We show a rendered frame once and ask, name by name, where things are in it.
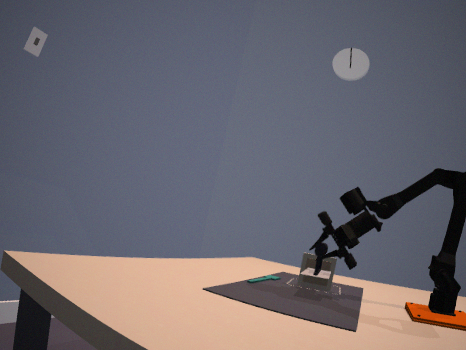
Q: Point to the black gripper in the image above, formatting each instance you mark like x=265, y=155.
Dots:
x=342, y=252

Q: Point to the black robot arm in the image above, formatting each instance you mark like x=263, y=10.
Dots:
x=442, y=267

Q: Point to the cream square tile with dark square center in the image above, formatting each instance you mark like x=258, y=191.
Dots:
x=328, y=264

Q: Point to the teal small trowel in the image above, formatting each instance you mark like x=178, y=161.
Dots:
x=268, y=277

